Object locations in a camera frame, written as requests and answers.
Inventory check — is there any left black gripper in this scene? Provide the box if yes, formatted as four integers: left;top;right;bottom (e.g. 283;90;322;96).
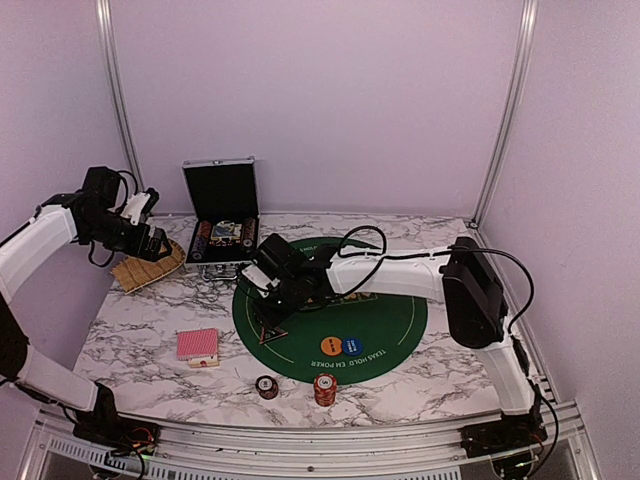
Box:
82;211;171;262

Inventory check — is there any black triangular all-in button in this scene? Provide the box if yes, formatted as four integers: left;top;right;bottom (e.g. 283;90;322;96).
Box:
259;325;288;345

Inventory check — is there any orange round blind button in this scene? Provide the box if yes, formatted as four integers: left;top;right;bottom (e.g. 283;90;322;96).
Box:
320;336;342;357

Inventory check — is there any dark brown poker chip stack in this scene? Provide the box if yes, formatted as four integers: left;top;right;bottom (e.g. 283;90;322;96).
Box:
255;375;279;400

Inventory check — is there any red poker chip stack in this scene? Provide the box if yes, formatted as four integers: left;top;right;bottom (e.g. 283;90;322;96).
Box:
314;373;337;407

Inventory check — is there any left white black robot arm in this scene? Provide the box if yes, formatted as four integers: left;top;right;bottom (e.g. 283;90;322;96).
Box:
1;166;172;445

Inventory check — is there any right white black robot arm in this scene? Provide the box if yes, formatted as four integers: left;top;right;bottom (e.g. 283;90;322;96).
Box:
240;234;542;448

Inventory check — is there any woven bamboo tray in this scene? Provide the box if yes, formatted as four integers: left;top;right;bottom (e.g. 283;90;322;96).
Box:
111;240;187;294

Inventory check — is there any red purple chip row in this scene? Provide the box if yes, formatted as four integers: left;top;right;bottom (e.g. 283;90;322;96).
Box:
190;221;212;261

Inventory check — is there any blue card deck in case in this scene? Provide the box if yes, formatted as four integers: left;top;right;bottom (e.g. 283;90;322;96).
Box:
210;220;242;244

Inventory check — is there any aluminium poker chip case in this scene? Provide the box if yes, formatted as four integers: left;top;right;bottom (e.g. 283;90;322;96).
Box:
182;156;260;282

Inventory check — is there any red playing card deck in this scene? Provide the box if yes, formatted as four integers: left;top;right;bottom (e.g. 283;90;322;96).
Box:
176;328;218;360

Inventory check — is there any playing card box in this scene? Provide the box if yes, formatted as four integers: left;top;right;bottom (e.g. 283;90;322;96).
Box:
188;354;220;368

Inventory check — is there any dark red chip row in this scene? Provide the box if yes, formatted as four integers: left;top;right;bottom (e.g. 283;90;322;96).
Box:
241;217;257;249

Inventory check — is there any round green poker mat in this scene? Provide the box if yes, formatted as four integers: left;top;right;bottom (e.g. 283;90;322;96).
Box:
232;237;429;385

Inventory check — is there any blue round blind button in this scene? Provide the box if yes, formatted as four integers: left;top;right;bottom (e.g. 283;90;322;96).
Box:
342;338;364;356

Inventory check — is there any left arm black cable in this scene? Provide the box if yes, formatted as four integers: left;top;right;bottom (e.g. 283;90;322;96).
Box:
87;169;141;269

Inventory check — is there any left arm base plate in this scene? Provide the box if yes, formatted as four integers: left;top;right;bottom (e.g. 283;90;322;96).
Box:
73;418;160;456

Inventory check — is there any left aluminium frame post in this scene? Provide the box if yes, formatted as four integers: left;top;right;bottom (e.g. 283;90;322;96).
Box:
95;0;145;191

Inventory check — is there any aluminium frame post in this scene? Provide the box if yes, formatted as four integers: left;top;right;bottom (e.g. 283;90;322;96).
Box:
469;0;539;230
95;0;145;191

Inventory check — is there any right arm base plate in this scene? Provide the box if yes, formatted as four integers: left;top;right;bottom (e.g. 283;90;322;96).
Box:
460;420;548;458

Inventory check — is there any right aluminium frame post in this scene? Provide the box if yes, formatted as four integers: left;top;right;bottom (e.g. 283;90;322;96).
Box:
469;0;539;230

